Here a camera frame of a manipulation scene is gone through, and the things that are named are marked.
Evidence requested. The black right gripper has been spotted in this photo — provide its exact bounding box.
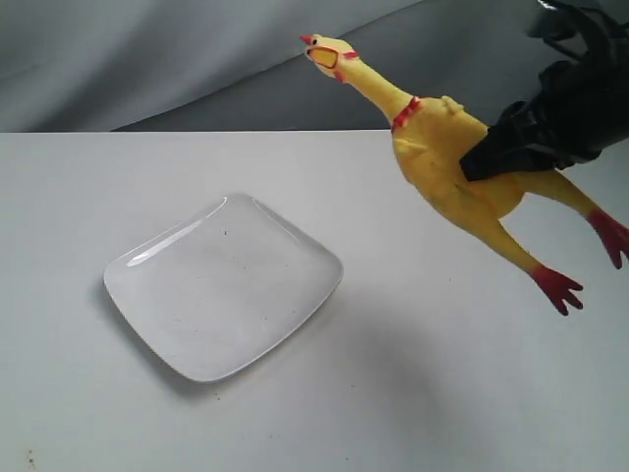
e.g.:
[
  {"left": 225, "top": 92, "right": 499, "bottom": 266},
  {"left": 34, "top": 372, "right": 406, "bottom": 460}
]
[{"left": 460, "top": 1, "right": 628, "bottom": 181}]

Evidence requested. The yellow rubber chicken toy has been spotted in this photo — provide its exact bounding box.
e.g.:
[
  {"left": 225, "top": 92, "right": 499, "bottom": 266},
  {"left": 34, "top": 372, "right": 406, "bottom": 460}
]
[{"left": 300, "top": 33, "right": 628, "bottom": 316}]

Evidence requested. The white square plate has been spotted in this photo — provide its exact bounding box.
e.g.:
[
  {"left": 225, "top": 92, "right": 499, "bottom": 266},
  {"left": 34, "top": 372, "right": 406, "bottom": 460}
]
[{"left": 103, "top": 193, "right": 344, "bottom": 383}]

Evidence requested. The grey backdrop cloth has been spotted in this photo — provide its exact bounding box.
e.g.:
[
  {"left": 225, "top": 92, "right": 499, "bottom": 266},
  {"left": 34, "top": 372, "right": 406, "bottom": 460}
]
[{"left": 1, "top": 1, "right": 558, "bottom": 133}]

